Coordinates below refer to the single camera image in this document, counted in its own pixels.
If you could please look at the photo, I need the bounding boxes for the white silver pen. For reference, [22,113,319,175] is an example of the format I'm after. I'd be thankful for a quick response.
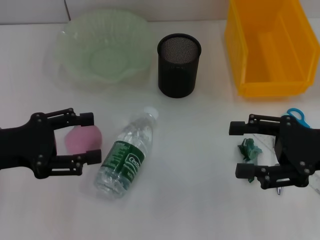
[274,162,285,196]

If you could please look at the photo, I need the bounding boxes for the pink peach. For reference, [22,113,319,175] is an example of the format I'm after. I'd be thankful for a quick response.
[64,125,103,154]

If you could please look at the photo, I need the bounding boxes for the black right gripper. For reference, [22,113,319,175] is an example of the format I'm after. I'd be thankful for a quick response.
[228,113,320,190]

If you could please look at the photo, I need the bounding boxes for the green plastic wrapper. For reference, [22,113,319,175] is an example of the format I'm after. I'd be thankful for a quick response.
[236,138,264,184]

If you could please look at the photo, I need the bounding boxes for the black mesh pen holder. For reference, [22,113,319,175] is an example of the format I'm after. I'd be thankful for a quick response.
[156,33,202,99]

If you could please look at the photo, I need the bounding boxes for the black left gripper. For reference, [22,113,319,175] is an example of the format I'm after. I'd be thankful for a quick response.
[0,107,103,180]

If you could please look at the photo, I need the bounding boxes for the green glass fruit plate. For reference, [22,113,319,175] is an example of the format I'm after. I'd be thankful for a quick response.
[56,8,153,85]

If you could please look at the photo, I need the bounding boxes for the transparent plastic ruler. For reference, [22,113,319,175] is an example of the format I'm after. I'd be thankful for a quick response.
[251,132,320,195]

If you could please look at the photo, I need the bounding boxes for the yellow plastic bin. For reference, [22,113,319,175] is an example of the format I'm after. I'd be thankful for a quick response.
[223,0,319,98]

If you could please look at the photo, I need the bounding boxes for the clear water bottle green label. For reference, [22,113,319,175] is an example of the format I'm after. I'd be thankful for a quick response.
[93,106,160,200]

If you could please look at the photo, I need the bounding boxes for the blue scissors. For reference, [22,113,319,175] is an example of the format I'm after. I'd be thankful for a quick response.
[281,107,312,130]

